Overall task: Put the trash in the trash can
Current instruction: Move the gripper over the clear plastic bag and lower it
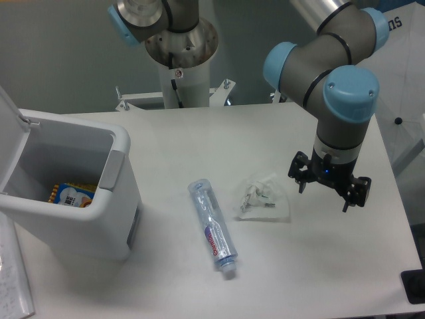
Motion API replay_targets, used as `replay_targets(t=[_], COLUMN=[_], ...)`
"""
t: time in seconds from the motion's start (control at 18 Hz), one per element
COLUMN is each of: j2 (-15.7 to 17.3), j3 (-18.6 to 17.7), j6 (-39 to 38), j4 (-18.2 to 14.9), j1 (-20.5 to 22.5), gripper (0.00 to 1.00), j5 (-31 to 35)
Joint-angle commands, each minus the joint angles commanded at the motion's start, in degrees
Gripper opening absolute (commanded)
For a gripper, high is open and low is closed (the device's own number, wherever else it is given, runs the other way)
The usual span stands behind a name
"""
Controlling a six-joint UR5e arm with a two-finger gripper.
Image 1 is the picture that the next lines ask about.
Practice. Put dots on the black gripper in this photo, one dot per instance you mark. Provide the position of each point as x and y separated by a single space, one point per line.
355 190

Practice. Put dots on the clear plastic bag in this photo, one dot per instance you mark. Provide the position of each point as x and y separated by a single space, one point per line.
262 197

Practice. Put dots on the clear plastic water bottle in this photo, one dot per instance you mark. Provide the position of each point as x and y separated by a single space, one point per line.
215 231

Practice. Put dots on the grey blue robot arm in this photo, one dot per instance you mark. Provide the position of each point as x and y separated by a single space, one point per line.
323 77

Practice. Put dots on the white open trash can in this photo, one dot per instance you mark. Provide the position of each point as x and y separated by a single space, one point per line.
40 150

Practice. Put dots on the black device at edge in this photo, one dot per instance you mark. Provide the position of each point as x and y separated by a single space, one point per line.
413 282

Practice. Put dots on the white umbrella with lettering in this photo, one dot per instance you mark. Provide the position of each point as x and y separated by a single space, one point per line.
399 67

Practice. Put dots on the blue yellow snack packet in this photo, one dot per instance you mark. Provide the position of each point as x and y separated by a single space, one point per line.
73 194

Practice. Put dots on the white metal mounting bracket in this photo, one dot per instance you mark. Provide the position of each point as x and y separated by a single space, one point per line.
218 97

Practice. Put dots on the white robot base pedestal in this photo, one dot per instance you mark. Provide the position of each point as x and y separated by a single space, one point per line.
183 62

